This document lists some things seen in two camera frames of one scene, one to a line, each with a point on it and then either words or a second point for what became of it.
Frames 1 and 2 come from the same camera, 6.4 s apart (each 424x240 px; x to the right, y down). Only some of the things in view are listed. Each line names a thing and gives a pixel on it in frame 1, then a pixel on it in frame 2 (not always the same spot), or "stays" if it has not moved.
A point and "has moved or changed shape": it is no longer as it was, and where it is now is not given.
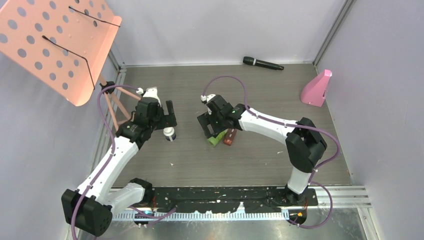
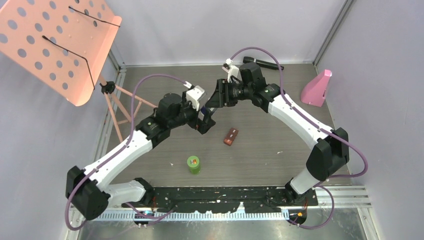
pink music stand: (65, 43) stays
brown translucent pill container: (229, 136) stays
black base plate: (225, 199) stays
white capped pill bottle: (169, 133) has moved or changed shape
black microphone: (252, 61) stays
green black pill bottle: (213, 141) → (193, 162)
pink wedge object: (314, 92) stays
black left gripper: (167, 120) → (197, 124)
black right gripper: (205, 119) → (221, 97)
